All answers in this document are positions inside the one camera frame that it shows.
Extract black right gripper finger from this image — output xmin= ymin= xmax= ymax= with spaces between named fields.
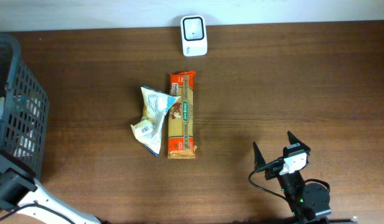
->
xmin=253 ymin=141 xmax=266 ymax=170
xmin=287 ymin=131 xmax=311 ymax=152

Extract orange spaghetti packet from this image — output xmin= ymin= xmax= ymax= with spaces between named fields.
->
xmin=167 ymin=71 xmax=197 ymax=159

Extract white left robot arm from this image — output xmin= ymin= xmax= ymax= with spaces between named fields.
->
xmin=0 ymin=151 xmax=104 ymax=224

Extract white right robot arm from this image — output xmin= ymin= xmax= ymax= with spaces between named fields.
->
xmin=248 ymin=131 xmax=331 ymax=223

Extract white barcode scanner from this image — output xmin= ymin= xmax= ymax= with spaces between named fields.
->
xmin=180 ymin=15 xmax=208 ymax=57

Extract items inside basket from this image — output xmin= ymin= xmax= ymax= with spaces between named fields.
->
xmin=0 ymin=95 xmax=49 ymax=163

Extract grey plastic mesh basket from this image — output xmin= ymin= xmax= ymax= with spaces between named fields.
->
xmin=0 ymin=33 xmax=50 ymax=179

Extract black right camera cable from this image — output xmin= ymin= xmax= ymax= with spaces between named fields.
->
xmin=248 ymin=158 xmax=288 ymax=202

